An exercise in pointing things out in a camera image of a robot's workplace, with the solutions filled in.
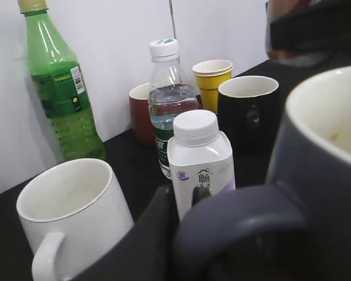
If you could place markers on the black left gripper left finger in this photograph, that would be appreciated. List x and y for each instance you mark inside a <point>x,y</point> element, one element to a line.
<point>145,252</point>

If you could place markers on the white ceramic mug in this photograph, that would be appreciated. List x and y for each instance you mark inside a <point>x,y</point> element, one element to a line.
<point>72,215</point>

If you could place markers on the white yogurt drink carton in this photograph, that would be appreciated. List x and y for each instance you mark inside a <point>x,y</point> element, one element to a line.
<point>199,154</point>

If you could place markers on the black ceramic mug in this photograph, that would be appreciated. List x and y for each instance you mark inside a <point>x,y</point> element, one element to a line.
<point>249,113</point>

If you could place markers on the red ceramic mug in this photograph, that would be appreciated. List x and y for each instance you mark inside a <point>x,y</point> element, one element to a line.
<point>140,114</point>

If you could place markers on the clear water bottle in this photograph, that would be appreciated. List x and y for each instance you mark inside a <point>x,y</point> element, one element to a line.
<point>167,70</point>

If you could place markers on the green sprite bottle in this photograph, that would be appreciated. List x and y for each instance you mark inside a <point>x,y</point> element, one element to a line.
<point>60,86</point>

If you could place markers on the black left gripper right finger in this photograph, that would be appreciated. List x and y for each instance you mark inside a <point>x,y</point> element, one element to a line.
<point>198,194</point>

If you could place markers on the grey ceramic mug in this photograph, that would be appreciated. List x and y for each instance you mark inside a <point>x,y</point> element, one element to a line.
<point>307,188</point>

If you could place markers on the yellow paper cup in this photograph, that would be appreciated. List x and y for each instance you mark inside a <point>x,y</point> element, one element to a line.
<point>209,76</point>

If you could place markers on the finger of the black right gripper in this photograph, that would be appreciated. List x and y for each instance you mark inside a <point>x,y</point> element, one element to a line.
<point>306,33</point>

